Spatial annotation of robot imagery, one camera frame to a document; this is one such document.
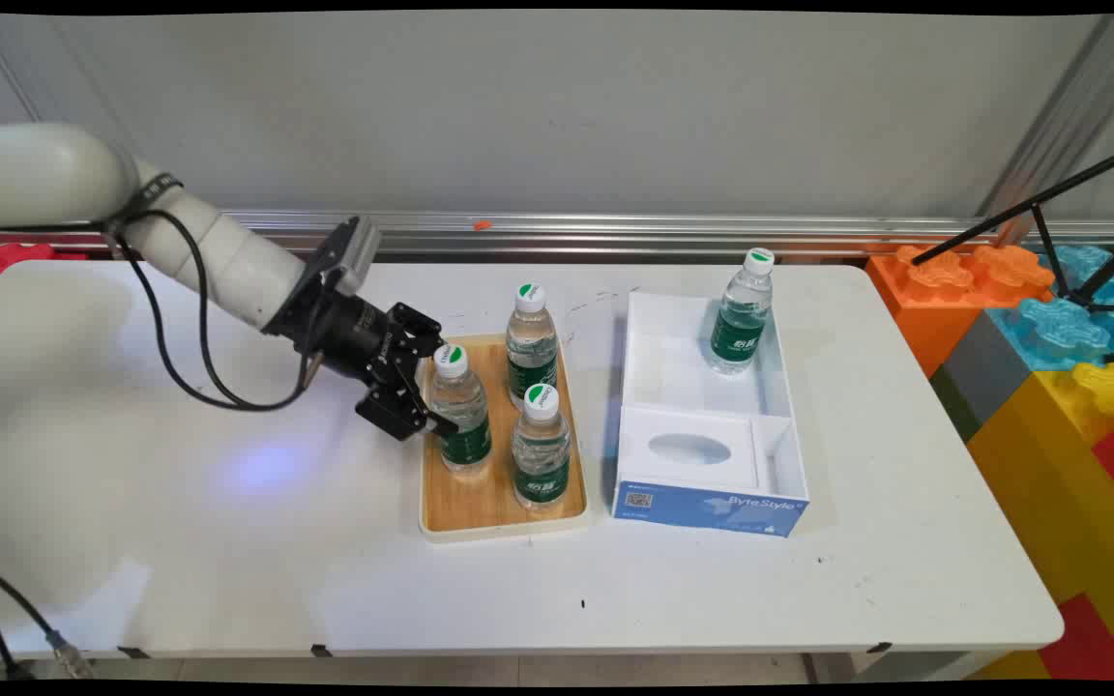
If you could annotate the orange foam block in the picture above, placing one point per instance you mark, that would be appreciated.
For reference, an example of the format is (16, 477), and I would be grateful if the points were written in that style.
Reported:
(934, 290)

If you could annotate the white blue tissue box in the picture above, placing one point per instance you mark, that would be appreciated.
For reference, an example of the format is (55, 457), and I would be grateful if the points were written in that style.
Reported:
(702, 507)

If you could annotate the black tripod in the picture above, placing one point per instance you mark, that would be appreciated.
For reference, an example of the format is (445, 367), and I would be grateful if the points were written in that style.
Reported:
(1050, 246)

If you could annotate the light blue foam block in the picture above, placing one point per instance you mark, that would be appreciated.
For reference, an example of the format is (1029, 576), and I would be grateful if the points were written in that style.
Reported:
(1089, 266)
(1060, 333)

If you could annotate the grey foam block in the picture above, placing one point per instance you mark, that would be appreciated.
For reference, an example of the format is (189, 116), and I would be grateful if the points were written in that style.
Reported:
(987, 372)

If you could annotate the aluminium frame post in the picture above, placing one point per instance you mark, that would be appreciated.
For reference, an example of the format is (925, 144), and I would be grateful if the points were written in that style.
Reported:
(1070, 116)

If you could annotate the aluminium wall rail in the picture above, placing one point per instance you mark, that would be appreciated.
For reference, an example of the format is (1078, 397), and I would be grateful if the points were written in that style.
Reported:
(615, 235)

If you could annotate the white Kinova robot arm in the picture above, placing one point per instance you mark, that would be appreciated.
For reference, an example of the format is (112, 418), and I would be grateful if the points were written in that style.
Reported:
(44, 174)

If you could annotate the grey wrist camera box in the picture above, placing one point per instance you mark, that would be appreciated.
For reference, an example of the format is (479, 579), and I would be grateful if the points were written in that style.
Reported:
(354, 249)

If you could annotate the wooden tray white rim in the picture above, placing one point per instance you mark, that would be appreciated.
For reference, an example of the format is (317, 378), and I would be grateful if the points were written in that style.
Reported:
(494, 483)

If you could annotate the water bottle green label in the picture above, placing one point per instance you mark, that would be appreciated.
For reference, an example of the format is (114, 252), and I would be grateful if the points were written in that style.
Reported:
(741, 319)
(531, 343)
(463, 406)
(542, 449)

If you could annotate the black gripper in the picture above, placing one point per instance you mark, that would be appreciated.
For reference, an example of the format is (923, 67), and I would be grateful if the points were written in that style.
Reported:
(349, 333)

